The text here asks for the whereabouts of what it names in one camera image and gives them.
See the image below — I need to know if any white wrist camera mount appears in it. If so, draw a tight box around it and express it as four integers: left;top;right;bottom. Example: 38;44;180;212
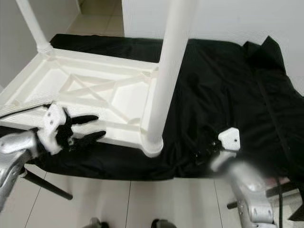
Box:
37;104;69;155
211;127;240;171

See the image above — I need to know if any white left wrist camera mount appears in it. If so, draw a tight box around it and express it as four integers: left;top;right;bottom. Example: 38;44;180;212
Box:
37;104;69;155

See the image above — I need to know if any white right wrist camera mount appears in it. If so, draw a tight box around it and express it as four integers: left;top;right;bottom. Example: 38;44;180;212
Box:
211;127;240;171

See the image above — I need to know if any grey robot right foot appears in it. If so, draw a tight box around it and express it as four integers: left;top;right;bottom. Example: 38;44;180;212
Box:
151;218;176;228

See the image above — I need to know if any black cloth table cover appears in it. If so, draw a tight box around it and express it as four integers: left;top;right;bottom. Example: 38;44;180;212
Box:
0;33;304;181

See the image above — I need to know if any grey robot left foot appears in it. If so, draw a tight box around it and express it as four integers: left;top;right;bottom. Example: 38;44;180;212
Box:
89;218;110;228

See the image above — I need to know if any white plastic table top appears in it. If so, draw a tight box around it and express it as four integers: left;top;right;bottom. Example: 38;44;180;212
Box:
0;47;164;157

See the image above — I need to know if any white plastic table leg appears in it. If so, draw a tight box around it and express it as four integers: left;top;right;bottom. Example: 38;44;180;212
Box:
15;0;53;55
142;0;198;157

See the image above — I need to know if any grey robot foot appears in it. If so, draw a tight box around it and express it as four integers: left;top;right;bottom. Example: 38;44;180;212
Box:
151;218;176;228
89;218;110;228

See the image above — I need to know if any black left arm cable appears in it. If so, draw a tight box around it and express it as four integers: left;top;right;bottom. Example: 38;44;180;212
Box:
0;105;53;119

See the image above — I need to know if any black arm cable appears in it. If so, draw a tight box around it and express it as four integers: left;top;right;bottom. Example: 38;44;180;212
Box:
276;177;288;224
0;105;53;119

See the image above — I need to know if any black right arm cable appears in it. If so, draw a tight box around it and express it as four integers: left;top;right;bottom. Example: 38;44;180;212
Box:
276;177;288;224

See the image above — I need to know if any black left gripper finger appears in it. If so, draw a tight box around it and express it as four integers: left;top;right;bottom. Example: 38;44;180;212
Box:
69;114;99;127
74;130;107;149

